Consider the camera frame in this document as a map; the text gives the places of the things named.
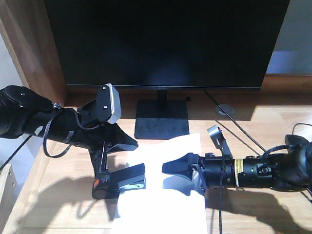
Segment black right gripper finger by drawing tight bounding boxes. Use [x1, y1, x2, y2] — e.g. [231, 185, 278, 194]
[192, 165, 208, 195]
[162, 153, 197, 181]

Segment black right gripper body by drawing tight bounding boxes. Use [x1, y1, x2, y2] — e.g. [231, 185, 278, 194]
[198, 153, 236, 189]

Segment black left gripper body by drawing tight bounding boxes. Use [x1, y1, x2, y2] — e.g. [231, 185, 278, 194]
[46, 107, 122, 156]

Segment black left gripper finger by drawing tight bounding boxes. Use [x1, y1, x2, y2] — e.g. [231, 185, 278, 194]
[107, 124, 138, 154]
[89, 146, 108, 178]

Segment black stapler with orange tab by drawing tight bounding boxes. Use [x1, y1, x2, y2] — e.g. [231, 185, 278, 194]
[92, 163, 146, 200]

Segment white paper sheets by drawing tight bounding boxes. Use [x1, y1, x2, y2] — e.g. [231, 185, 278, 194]
[111, 134, 207, 234]

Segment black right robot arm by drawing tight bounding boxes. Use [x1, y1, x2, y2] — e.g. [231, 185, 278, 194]
[162, 143, 312, 192]

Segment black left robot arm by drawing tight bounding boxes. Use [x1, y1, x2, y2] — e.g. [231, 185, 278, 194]
[0, 83, 138, 180]

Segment black monitor stand base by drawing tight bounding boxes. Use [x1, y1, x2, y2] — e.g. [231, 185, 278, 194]
[134, 90, 190, 140]

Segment black computer mouse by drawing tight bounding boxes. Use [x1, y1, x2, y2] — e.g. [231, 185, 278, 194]
[285, 134, 309, 153]

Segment black computer monitor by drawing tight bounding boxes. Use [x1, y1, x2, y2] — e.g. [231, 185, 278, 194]
[45, 0, 289, 89]

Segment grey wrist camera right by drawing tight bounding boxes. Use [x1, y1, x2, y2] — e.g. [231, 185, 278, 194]
[207, 125, 223, 142]

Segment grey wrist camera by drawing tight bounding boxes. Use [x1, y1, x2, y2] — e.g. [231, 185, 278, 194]
[207, 125, 223, 142]
[96, 83, 121, 124]

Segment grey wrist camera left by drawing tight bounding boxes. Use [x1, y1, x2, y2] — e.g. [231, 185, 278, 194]
[96, 83, 121, 124]

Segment grey desk cable grommet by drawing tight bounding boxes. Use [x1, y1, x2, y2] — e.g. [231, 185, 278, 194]
[214, 104, 235, 116]

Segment black monitor cable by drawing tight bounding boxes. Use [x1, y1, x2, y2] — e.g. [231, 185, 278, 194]
[203, 90, 269, 153]

